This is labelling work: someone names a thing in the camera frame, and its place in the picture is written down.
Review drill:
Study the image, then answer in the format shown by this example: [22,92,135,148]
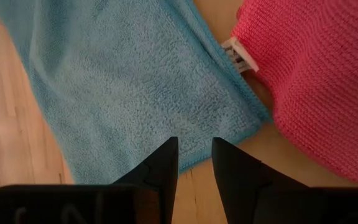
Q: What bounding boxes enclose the blue microfiber towel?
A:
[0,0,272,185]

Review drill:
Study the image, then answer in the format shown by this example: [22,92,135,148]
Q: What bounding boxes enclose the pink microfiber towel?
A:
[230,0,358,186]

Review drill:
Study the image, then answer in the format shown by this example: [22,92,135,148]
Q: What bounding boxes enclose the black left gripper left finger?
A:
[113,136,179,224]

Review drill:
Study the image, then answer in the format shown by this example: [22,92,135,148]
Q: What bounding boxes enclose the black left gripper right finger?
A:
[211,136,310,224]

